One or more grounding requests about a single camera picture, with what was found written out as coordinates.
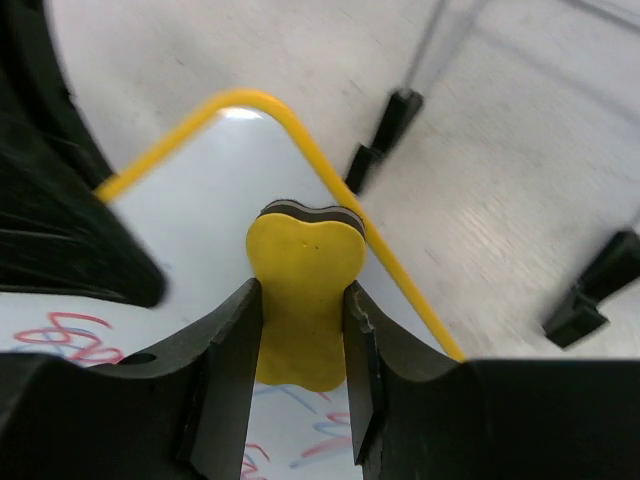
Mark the yellow framed small whiteboard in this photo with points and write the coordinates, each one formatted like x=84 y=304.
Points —
x=192 y=206

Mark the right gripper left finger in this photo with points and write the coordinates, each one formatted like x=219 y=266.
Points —
x=176 y=410

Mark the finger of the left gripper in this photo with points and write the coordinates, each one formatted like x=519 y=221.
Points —
x=57 y=236

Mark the black wire whiteboard stand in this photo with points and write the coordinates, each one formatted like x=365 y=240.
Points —
x=523 y=161

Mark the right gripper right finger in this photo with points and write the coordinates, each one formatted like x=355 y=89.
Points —
x=415 y=413

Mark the yellow bone-shaped eraser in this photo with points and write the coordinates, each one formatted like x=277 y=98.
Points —
x=304 y=259

